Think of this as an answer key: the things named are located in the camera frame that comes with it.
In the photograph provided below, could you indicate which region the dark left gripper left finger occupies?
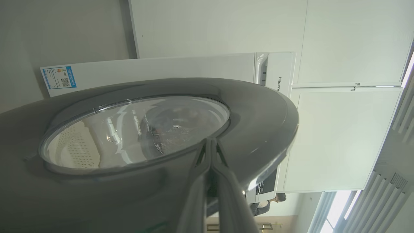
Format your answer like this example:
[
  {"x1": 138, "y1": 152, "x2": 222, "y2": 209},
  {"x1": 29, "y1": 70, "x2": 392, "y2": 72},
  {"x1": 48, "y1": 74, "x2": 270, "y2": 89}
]
[{"x1": 176, "y1": 139, "x2": 212, "y2": 233}]

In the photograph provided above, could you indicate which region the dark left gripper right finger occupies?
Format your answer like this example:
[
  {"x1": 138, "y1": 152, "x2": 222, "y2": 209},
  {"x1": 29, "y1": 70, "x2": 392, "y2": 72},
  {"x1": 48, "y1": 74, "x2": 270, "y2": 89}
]
[{"x1": 210, "y1": 139, "x2": 259, "y2": 233}]

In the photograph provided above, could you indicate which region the dark round washer door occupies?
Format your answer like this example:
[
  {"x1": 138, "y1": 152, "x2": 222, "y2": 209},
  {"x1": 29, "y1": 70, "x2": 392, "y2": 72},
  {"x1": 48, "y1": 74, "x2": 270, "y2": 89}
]
[{"x1": 0, "y1": 77, "x2": 300, "y2": 233}]

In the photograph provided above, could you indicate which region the white front-load washing machine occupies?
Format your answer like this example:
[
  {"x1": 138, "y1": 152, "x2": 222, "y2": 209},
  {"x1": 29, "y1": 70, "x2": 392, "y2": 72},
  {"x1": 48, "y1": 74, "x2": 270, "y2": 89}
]
[{"x1": 40, "y1": 52, "x2": 296, "y2": 204}]

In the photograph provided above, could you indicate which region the person in dark clothing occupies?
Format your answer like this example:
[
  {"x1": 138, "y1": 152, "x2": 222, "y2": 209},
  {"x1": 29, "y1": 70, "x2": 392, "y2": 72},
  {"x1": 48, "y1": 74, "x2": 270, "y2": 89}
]
[{"x1": 251, "y1": 193, "x2": 287, "y2": 216}]

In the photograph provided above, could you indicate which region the black control panel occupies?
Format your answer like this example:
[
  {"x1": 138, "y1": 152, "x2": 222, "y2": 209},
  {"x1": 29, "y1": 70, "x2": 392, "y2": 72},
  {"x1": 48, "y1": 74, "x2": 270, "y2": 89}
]
[{"x1": 256, "y1": 168, "x2": 278, "y2": 196}]

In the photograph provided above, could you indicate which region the blue energy label sticker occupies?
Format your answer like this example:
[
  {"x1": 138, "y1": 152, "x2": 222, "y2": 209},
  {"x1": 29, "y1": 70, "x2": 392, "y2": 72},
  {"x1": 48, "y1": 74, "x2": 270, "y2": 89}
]
[{"x1": 42, "y1": 66, "x2": 77, "y2": 90}]

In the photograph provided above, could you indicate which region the window with grey frame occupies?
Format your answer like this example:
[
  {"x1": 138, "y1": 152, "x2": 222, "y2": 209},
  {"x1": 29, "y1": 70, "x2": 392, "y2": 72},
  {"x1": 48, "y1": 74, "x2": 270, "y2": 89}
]
[{"x1": 307, "y1": 190, "x2": 363, "y2": 233}]

